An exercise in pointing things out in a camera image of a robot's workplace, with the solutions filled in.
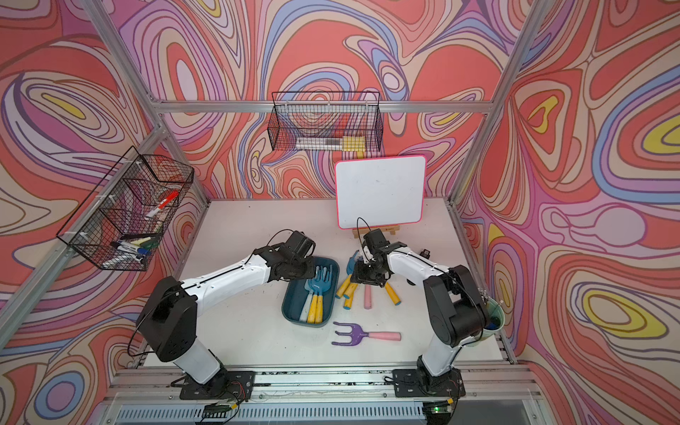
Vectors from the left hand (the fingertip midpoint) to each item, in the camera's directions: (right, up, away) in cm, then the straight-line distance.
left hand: (316, 270), depth 87 cm
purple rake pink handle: (+14, -19, -5) cm, 24 cm away
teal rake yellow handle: (0, -4, +5) cm, 6 cm away
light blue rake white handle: (-2, -6, +3) cm, 7 cm away
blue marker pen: (-49, +10, -17) cm, 53 cm away
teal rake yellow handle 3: (+10, -7, +1) cm, 12 cm away
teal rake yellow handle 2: (+2, -6, +3) cm, 7 cm away
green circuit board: (-26, -36, -16) cm, 47 cm away
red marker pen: (-45, +22, -10) cm, 51 cm away
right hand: (+15, -6, +3) cm, 16 cm away
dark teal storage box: (-7, -9, +1) cm, 11 cm away
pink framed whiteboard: (+24, +28, +9) cm, 38 cm away
